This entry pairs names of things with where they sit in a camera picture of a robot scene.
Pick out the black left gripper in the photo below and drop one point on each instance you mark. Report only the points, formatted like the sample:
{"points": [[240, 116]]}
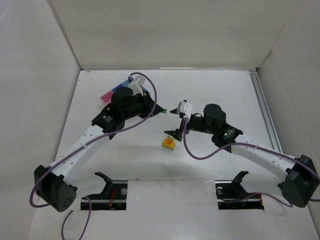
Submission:
{"points": [[147, 105]]}

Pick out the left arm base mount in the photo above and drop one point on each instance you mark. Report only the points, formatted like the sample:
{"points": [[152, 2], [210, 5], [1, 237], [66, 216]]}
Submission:
{"points": [[101, 193]]}

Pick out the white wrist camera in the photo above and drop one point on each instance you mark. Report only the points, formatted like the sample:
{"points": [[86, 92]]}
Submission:
{"points": [[184, 109], [136, 84]]}

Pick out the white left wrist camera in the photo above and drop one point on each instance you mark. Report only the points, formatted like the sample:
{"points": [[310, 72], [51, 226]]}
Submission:
{"points": [[136, 84]]}

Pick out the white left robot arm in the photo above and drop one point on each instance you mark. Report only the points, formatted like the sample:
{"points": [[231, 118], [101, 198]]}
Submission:
{"points": [[53, 183]]}

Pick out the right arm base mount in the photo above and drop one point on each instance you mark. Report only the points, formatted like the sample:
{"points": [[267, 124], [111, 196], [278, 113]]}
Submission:
{"points": [[231, 195]]}

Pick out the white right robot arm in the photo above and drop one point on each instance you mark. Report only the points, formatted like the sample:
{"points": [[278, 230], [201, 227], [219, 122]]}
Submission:
{"points": [[298, 175]]}

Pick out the yellow lego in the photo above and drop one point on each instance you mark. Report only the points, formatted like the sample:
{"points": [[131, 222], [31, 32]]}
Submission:
{"points": [[169, 144]]}

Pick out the light blue drawer bin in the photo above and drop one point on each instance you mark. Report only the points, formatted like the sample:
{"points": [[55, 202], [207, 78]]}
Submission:
{"points": [[128, 81]]}

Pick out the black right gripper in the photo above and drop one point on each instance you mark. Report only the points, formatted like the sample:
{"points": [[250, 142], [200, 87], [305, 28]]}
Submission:
{"points": [[182, 122]]}

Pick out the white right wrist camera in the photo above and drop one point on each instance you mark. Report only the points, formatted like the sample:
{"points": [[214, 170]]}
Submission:
{"points": [[184, 109]]}

